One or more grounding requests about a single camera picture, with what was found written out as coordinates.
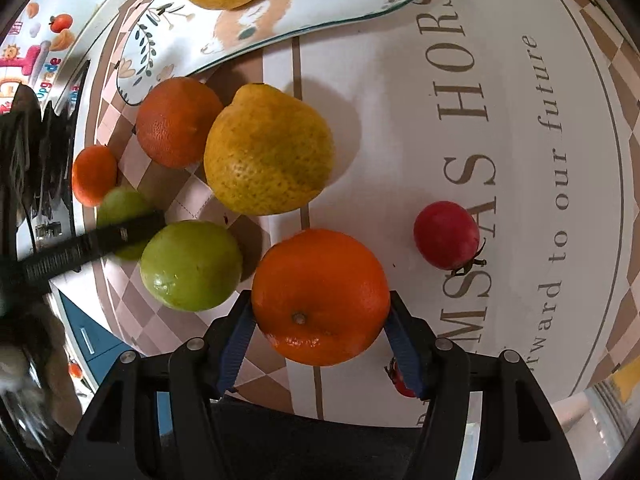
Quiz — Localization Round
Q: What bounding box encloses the large green apple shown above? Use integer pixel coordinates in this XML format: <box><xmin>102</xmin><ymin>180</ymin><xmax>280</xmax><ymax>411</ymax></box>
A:
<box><xmin>140</xmin><ymin>220</ymin><xmax>244</xmax><ymax>312</ymax></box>

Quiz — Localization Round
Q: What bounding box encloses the small orange tangerine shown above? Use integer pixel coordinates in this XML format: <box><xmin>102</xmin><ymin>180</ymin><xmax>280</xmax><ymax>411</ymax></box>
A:
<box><xmin>71</xmin><ymin>145</ymin><xmax>119</xmax><ymax>208</ymax></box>

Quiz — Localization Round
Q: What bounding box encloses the white lettered mat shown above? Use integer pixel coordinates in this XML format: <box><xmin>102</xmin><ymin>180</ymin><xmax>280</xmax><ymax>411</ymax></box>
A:
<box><xmin>260</xmin><ymin>0</ymin><xmax>640</xmax><ymax>423</ymax></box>

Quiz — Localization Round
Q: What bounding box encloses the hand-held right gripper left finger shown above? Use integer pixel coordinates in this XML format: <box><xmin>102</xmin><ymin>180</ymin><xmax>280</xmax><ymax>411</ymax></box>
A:
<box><xmin>57</xmin><ymin>290</ymin><xmax>261</xmax><ymax>480</ymax></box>

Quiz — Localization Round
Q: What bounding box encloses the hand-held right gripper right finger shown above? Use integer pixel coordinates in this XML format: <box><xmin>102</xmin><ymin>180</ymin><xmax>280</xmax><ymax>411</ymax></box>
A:
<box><xmin>382</xmin><ymin>290</ymin><xmax>583</xmax><ymax>480</ymax></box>

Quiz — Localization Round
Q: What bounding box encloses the small green apple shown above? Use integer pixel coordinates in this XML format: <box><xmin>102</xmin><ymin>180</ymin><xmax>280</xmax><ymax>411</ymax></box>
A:
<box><xmin>96</xmin><ymin>186</ymin><xmax>161</xmax><ymax>262</ymax></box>

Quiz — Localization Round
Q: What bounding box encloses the colourful wall sticker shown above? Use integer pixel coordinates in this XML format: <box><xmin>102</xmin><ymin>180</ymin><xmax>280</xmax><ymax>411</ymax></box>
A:
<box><xmin>0</xmin><ymin>0</ymin><xmax>76</xmax><ymax>116</ymax></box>

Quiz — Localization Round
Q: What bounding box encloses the black gas stove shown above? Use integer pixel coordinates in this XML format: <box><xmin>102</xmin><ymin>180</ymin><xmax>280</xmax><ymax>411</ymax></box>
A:
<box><xmin>0</xmin><ymin>60</ymin><xmax>93</xmax><ymax>246</ymax></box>

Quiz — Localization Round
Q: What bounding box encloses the large bumpy yellow citrus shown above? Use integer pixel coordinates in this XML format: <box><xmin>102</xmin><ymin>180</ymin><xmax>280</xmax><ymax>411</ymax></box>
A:
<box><xmin>203</xmin><ymin>83</ymin><xmax>336</xmax><ymax>217</ymax></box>

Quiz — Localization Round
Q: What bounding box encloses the large red tomato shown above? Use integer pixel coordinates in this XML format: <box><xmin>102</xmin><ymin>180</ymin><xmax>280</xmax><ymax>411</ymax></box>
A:
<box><xmin>413</xmin><ymin>201</ymin><xmax>487</xmax><ymax>271</ymax></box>

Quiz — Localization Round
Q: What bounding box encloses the brown checkered mat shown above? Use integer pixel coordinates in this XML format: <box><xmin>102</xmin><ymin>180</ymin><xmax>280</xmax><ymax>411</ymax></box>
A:
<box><xmin>85</xmin><ymin>10</ymin><xmax>321</xmax><ymax>413</ymax></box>

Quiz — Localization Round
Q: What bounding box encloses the small red tomato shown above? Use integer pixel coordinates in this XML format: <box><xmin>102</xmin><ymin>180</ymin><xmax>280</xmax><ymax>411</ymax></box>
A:
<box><xmin>384</xmin><ymin>357</ymin><xmax>418</xmax><ymax>399</ymax></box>

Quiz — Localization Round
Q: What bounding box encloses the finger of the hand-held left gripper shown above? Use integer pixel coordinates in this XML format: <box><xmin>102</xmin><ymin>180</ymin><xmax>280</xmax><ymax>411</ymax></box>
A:
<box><xmin>17</xmin><ymin>210</ymin><xmax>166</xmax><ymax>287</ymax></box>

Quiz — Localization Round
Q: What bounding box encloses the blue cabinet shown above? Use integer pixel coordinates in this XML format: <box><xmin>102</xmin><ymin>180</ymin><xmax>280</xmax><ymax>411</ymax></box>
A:
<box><xmin>50</xmin><ymin>287</ymin><xmax>168</xmax><ymax>411</ymax></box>

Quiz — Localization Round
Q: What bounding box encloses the bright orange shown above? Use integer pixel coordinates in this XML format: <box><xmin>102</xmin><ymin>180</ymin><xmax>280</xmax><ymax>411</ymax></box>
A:
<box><xmin>251</xmin><ymin>228</ymin><xmax>391</xmax><ymax>367</ymax></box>

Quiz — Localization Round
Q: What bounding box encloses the floral printed plate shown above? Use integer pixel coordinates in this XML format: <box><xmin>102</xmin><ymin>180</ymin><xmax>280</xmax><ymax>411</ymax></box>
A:
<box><xmin>116</xmin><ymin>0</ymin><xmax>450</xmax><ymax>107</ymax></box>

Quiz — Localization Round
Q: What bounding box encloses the dark reddish orange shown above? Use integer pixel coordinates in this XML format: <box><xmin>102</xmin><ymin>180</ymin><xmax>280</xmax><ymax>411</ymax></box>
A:
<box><xmin>136</xmin><ymin>76</ymin><xmax>224</xmax><ymax>169</ymax></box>

